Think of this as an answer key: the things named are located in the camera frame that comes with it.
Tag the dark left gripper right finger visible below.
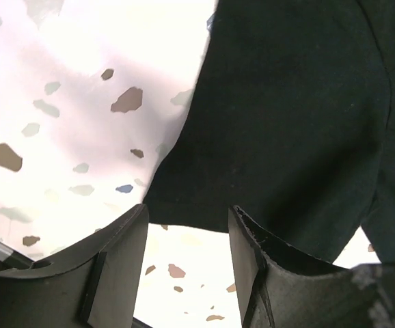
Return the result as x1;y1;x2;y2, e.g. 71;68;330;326
228;206;395;328

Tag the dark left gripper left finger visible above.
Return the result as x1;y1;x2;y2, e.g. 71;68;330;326
0;204;149;328

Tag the black t shirt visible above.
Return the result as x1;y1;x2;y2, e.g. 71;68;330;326
144;0;395;262

